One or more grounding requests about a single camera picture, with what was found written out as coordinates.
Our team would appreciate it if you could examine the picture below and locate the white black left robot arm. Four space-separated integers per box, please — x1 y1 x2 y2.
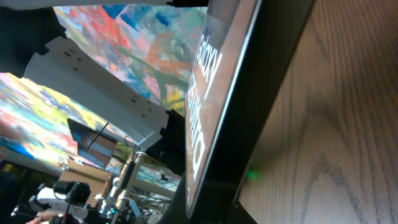
1 1 206 162

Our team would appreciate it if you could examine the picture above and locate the colourful abstract painting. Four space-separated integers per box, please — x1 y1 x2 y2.
1 4 206 175

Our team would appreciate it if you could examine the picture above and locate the background robot equipment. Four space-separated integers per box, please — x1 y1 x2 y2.
9 152 177 223

